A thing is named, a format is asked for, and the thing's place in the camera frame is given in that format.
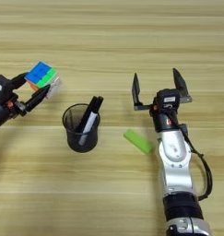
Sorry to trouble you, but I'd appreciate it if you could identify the black mesh pen cup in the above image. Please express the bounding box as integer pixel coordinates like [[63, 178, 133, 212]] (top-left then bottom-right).
[[62, 103, 101, 154]]

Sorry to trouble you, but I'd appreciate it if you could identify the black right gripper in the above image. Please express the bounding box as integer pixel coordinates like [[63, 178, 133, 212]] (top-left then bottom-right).
[[131, 67, 193, 133]]

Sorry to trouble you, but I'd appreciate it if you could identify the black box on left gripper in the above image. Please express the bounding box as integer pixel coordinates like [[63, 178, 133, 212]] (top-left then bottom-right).
[[0, 74, 14, 102]]

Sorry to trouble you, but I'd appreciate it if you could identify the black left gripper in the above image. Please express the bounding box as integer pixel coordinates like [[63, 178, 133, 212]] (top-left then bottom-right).
[[0, 72, 52, 130]]

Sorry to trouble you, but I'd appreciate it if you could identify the white marker with black cap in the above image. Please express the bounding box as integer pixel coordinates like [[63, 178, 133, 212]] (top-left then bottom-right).
[[77, 96, 104, 147]]

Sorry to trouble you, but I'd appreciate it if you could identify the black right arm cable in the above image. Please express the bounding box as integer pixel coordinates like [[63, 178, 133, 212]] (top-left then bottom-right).
[[168, 110, 214, 202]]

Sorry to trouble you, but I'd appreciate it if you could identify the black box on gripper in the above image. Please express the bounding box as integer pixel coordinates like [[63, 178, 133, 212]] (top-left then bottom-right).
[[155, 88, 181, 109], [0, 74, 14, 102]]

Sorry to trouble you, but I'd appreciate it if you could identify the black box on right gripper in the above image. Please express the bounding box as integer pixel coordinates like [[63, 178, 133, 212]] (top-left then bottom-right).
[[155, 88, 181, 109]]

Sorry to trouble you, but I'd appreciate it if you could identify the green rectangular block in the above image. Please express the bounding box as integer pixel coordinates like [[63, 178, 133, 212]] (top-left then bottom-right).
[[123, 128, 155, 156]]

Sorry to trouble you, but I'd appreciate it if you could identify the black pen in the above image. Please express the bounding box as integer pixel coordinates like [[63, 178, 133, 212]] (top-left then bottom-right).
[[76, 96, 99, 134]]

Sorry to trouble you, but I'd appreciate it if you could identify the multicoloured puzzle cube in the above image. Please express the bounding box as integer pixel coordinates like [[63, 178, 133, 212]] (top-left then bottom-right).
[[24, 61, 62, 100]]

